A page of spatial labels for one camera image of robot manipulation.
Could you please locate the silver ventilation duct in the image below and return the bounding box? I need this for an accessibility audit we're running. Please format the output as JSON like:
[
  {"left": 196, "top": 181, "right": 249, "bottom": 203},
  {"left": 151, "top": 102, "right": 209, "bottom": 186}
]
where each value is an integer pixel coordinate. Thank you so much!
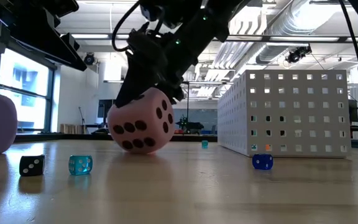
[{"left": 228, "top": 0, "right": 358, "bottom": 72}]

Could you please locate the black ceiling-mounted camera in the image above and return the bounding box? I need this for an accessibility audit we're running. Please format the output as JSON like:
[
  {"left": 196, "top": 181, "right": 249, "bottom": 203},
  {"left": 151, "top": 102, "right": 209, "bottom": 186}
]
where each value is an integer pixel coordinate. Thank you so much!
[
  {"left": 83, "top": 52, "right": 96, "bottom": 66},
  {"left": 285, "top": 44, "right": 313, "bottom": 64}
]

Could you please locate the black computer monitor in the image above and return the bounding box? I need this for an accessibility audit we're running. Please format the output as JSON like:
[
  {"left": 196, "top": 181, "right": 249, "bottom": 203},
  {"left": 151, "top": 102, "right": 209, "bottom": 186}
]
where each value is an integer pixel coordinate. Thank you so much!
[{"left": 97, "top": 98, "right": 116, "bottom": 119}]

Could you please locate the large window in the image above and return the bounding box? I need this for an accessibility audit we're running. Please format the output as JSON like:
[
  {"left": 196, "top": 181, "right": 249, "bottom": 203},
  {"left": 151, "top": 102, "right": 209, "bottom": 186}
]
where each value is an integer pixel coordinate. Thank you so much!
[{"left": 0, "top": 46, "right": 55, "bottom": 133}]

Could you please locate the large pink foam die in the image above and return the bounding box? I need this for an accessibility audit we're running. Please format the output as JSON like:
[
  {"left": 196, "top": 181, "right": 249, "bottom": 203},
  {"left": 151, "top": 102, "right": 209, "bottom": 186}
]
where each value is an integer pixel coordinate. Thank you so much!
[{"left": 107, "top": 86, "right": 174, "bottom": 155}]

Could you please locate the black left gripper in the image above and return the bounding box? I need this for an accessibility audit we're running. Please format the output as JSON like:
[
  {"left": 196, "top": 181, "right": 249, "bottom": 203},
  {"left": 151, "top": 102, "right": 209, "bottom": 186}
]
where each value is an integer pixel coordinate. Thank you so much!
[{"left": 0, "top": 0, "right": 88, "bottom": 72}]

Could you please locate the small black die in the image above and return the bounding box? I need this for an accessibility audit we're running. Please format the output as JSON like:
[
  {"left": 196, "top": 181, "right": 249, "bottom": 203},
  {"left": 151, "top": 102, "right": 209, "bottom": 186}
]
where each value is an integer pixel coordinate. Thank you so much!
[{"left": 19, "top": 154, "right": 46, "bottom": 177}]

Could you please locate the white perforated metal basket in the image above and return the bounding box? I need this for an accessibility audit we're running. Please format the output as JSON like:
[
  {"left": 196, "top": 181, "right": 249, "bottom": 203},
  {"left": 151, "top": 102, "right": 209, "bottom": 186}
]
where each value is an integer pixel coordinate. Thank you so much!
[{"left": 217, "top": 69, "right": 352, "bottom": 158}]

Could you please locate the small translucent dark blue die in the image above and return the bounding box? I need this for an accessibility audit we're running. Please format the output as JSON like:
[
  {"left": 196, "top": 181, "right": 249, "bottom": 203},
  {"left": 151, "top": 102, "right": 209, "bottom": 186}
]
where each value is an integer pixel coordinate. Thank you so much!
[{"left": 252, "top": 154, "right": 274, "bottom": 171}]

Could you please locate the long LED light bar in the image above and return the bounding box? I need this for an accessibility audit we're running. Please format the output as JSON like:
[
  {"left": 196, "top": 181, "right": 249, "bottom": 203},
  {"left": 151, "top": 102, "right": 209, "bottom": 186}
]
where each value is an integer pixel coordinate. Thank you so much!
[{"left": 59, "top": 32, "right": 358, "bottom": 44}]

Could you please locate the black background frame stand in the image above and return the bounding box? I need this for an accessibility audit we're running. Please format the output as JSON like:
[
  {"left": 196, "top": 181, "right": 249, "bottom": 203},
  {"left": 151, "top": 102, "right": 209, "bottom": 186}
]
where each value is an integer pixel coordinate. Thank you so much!
[{"left": 181, "top": 80, "right": 190, "bottom": 123}]

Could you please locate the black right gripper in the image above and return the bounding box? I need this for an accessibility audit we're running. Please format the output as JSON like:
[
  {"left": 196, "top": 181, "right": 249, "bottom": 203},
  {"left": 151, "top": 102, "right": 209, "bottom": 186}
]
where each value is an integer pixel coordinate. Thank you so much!
[{"left": 115, "top": 24, "right": 196, "bottom": 108}]

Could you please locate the row of wooden blocks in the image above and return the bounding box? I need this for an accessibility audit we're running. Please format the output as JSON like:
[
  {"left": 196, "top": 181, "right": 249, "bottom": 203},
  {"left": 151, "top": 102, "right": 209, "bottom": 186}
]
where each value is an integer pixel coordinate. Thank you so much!
[{"left": 60, "top": 123, "right": 86, "bottom": 135}]

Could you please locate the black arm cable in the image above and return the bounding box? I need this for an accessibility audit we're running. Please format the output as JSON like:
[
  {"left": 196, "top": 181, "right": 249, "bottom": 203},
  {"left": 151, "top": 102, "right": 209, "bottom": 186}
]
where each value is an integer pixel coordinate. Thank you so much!
[{"left": 338, "top": 0, "right": 358, "bottom": 111}]

